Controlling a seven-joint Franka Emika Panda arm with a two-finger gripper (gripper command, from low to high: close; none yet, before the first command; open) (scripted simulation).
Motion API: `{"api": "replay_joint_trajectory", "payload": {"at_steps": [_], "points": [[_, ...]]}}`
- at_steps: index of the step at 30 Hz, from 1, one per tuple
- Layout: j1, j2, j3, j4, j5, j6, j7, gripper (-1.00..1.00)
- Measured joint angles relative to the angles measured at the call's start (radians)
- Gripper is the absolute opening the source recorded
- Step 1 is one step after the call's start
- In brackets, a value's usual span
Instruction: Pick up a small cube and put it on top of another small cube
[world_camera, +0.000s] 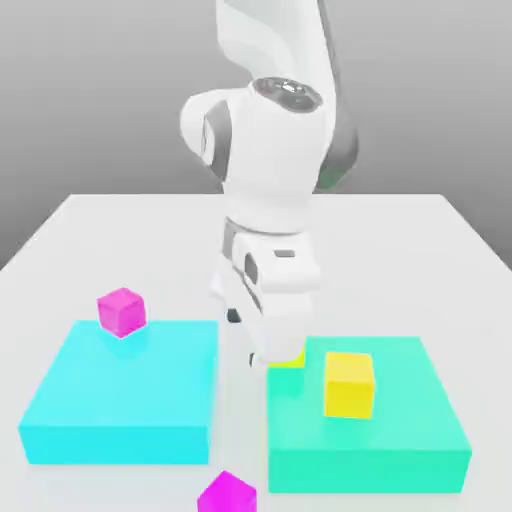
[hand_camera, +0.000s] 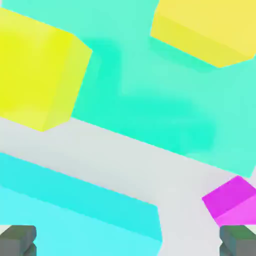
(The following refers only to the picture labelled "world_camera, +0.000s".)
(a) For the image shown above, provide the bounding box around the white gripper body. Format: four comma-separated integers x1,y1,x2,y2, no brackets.
208,255,313,366

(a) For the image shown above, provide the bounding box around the small lime cube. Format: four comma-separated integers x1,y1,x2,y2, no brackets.
267,346,308,370

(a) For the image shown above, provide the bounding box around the small yellow cube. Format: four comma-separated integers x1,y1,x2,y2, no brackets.
322,351,377,421

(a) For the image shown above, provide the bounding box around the small pink cube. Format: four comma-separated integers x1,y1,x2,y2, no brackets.
96,286,148,340

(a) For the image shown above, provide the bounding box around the small magenta cube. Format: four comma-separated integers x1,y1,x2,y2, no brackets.
196,469,258,512

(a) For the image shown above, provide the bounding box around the large turquoise box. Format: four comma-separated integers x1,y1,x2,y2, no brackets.
265,335,474,496

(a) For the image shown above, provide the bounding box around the large cyan box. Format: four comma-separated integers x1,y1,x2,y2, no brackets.
17,318,221,466

